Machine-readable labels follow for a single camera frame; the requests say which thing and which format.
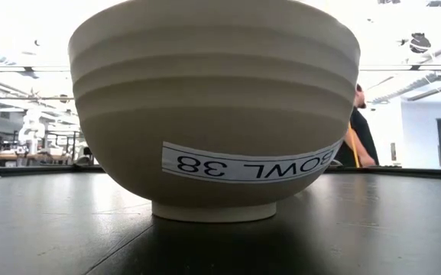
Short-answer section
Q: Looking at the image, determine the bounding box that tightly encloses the black aluminium table frame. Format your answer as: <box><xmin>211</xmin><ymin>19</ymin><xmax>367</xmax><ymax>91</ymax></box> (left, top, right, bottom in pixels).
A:
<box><xmin>0</xmin><ymin>164</ymin><xmax>441</xmax><ymax>180</ymax></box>

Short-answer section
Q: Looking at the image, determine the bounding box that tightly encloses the yellow hanging cable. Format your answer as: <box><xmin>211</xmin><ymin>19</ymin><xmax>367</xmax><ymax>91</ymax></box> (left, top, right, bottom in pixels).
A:
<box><xmin>348</xmin><ymin>121</ymin><xmax>361</xmax><ymax>168</ymax></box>

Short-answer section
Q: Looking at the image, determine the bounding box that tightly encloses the beige ribbed labelled bowl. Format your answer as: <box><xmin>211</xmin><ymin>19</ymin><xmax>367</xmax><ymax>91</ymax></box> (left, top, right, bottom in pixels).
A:
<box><xmin>67</xmin><ymin>0</ymin><xmax>362</xmax><ymax>223</ymax></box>

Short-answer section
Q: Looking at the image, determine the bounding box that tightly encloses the thin grey overhead rail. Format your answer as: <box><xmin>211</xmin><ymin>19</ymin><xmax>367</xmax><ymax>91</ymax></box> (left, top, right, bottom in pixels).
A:
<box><xmin>0</xmin><ymin>64</ymin><xmax>441</xmax><ymax>73</ymax></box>

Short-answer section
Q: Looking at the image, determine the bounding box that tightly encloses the wooden desk under white robot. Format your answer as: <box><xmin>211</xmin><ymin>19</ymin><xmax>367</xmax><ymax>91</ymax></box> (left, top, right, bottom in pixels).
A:
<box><xmin>0</xmin><ymin>152</ymin><xmax>74</xmax><ymax>161</ymax></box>

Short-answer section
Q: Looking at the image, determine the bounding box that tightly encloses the black round ceiling fixture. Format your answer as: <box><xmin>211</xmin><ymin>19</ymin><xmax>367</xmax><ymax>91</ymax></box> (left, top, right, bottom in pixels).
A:
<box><xmin>409</xmin><ymin>32</ymin><xmax>432</xmax><ymax>53</ymax></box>

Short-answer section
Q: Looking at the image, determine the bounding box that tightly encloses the person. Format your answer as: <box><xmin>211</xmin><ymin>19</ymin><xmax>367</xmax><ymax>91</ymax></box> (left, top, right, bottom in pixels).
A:
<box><xmin>334</xmin><ymin>83</ymin><xmax>380</xmax><ymax>168</ymax></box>

